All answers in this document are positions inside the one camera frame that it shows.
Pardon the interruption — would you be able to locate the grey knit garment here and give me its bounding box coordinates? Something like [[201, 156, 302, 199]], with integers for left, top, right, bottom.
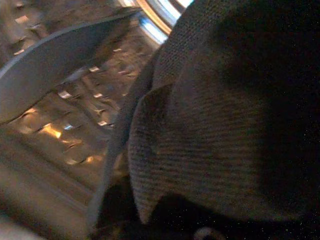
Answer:
[[86, 0, 320, 240]]

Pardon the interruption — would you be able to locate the stainless steel washer drum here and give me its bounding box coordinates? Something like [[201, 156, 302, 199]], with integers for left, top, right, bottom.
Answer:
[[0, 0, 196, 240]]

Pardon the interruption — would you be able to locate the grey plastic drum paddle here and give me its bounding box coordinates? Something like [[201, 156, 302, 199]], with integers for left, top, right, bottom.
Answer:
[[0, 7, 144, 125]]

